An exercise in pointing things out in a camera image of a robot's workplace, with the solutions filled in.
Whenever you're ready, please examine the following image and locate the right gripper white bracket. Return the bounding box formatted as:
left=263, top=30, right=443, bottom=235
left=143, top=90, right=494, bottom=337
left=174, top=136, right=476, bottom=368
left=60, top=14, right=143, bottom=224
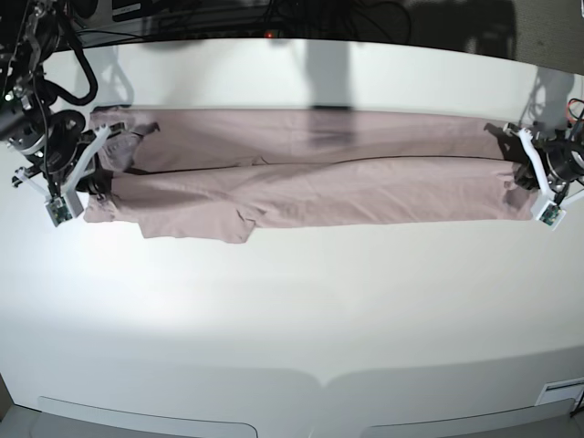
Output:
left=12, top=122, right=126, bottom=220

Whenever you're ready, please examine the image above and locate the mauve T-shirt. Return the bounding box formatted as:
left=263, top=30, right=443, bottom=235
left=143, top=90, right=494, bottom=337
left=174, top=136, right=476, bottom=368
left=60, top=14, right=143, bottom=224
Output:
left=85, top=107, right=537, bottom=244

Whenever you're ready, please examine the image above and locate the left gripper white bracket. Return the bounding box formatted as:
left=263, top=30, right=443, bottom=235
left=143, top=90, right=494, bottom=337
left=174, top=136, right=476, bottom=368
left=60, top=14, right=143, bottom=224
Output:
left=503, top=125, right=583, bottom=224

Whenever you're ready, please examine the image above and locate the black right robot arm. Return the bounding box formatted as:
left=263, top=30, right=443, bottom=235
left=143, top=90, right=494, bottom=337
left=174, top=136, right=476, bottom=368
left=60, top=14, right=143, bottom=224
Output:
left=1, top=1, right=125, bottom=226

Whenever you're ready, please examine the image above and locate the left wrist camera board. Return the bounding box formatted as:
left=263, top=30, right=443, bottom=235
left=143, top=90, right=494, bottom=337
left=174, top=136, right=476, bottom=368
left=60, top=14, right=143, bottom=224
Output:
left=537, top=203, right=566, bottom=231

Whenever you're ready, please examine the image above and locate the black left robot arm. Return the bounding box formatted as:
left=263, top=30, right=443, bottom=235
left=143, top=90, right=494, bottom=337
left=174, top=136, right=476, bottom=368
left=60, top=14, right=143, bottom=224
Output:
left=503, top=98, right=583, bottom=230

